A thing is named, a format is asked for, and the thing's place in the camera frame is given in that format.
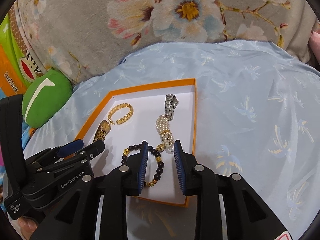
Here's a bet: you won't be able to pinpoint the green cushion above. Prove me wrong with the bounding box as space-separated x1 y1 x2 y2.
22 69 73 128

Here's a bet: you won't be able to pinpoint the gold bangle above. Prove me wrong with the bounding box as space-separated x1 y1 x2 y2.
107 103 134 125

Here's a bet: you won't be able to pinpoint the light blue palm-print sheet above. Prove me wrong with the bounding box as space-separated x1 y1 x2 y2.
22 40 320 240

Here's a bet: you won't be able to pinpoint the gold wristwatch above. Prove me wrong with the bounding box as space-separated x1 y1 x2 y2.
93 119 111 143

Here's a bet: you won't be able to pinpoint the orange shallow box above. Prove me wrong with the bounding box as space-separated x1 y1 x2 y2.
74 78 198 208

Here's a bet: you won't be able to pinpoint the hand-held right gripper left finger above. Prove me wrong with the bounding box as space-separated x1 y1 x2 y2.
30 141 149 240

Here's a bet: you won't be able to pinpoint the silver wristwatch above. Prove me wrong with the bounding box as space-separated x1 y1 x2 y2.
164 94 179 122

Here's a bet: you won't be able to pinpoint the grey floral blanket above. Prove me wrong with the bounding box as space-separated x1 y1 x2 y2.
7 0 320 85

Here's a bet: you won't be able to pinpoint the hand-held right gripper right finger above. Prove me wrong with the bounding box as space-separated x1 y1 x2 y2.
174 140 289 240

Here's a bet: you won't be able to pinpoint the person's left hand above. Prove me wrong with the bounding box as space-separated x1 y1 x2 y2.
18 217 45 240

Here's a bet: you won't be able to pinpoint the black bead bracelet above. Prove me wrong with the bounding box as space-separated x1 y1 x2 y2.
121 144 166 188

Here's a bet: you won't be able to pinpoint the white pearl bracelet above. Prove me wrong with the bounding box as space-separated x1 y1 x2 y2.
155 114 175 153

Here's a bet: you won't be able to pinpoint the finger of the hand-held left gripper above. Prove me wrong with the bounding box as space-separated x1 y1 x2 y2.
37 140 105 173
25 139 85 167

